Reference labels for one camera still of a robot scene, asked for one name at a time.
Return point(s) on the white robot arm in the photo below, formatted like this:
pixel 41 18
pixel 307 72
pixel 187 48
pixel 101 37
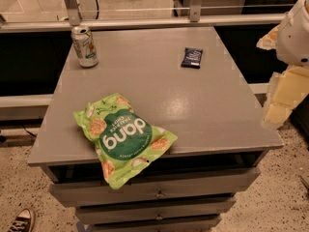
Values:
pixel 287 90

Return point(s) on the green rice chip bag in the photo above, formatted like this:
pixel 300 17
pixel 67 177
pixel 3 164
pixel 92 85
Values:
pixel 125 143

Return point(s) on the dark blue snack bar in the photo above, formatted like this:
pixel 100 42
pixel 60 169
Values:
pixel 192 58

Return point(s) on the grey drawer cabinet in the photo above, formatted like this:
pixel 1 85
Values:
pixel 211 110

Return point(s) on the silver soda can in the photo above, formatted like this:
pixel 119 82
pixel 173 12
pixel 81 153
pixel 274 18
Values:
pixel 84 46

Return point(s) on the grey metal railing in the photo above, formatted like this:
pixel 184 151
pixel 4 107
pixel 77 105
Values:
pixel 61 15

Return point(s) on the black white sneaker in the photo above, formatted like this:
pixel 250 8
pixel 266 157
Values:
pixel 24 221

